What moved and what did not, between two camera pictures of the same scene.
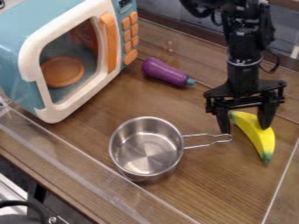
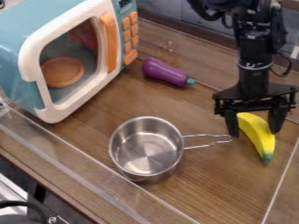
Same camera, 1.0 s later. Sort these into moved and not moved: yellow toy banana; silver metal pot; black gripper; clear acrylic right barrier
Moved: black gripper
Not moved: clear acrylic right barrier; yellow toy banana; silver metal pot
